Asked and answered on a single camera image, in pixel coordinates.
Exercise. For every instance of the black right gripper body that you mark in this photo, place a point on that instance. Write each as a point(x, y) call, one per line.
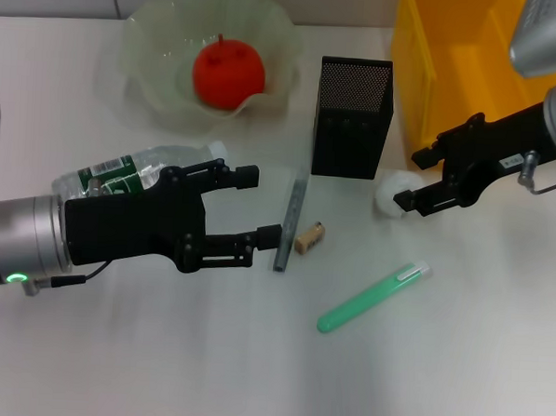
point(505, 140)

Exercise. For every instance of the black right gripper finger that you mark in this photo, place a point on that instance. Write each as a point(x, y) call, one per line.
point(427, 155)
point(427, 202)

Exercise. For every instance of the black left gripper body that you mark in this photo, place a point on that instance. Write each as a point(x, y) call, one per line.
point(127, 228)

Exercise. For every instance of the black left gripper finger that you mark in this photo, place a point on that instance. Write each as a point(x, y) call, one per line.
point(269, 238)
point(247, 177)

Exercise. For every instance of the white paper ball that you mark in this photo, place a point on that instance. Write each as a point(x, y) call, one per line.
point(390, 195)

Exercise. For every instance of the clear water bottle green label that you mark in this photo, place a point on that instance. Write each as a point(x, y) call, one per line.
point(122, 162)

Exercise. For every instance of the red orange fruit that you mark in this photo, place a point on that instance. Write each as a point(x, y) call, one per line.
point(229, 75)

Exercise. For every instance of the mint green pen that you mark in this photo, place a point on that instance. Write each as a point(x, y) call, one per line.
point(371, 294)

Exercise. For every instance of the grey pen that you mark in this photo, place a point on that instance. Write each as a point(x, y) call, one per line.
point(290, 222)

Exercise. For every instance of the black mesh pen holder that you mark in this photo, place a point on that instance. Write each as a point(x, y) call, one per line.
point(352, 128)

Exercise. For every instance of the pale green glass fruit bowl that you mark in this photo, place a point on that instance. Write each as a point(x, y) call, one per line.
point(151, 47)

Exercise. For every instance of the small silver metal plug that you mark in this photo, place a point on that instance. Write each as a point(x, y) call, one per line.
point(95, 186)

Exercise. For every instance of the yellow plastic storage bin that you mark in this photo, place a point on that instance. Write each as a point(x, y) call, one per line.
point(453, 63)

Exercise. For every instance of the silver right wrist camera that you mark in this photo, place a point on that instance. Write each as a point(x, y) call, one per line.
point(543, 40)

